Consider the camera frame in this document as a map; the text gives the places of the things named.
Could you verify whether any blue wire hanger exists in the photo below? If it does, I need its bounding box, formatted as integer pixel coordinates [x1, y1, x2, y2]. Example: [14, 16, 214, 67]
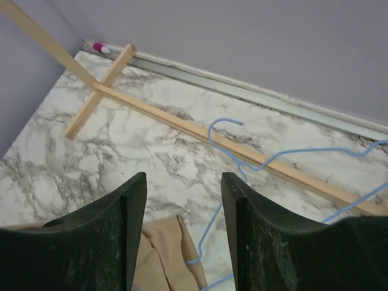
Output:
[185, 118, 388, 291]

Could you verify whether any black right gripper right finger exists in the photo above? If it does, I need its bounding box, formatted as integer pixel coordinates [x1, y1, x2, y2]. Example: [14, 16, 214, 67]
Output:
[221, 172, 387, 290]

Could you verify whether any wooden clothes rack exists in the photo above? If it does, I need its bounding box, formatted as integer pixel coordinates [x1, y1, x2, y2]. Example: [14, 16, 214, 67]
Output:
[1, 1, 387, 215]

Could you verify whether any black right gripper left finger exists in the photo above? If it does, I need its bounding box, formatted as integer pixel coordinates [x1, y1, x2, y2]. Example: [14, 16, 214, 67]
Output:
[1, 172, 147, 290]

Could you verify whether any pink marker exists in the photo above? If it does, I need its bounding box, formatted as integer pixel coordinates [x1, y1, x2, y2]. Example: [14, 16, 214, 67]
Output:
[92, 42, 111, 55]

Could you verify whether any beige t shirt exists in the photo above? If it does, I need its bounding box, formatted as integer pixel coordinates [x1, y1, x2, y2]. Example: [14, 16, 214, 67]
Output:
[8, 215, 207, 290]

